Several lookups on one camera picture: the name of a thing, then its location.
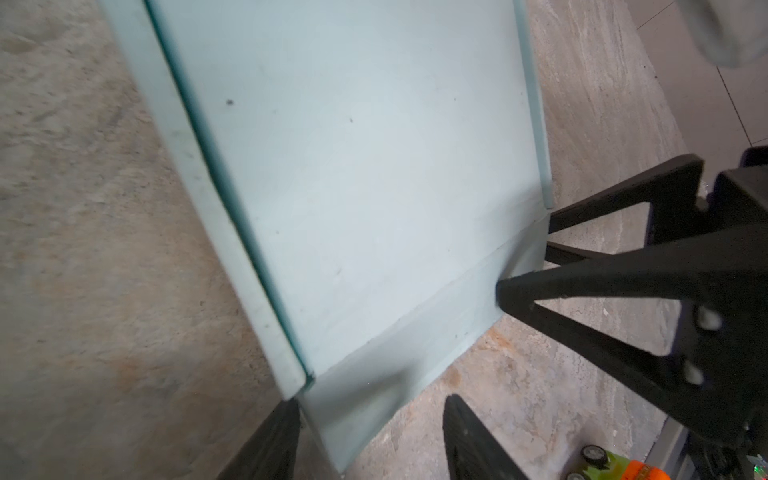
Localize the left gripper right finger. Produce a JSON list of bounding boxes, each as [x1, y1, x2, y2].
[[443, 394, 528, 480]]

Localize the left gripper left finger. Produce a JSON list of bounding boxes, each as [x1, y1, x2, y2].
[[217, 399, 301, 480]]

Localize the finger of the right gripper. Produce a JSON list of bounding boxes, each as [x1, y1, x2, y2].
[[495, 227, 767, 447]]

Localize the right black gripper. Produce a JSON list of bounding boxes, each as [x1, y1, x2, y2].
[[545, 146, 767, 267]]

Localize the light blue paper box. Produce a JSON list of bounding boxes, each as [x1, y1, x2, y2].
[[101, 1, 553, 471]]

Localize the orange green small toy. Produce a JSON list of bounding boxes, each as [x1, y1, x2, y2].
[[565, 445, 670, 480]]

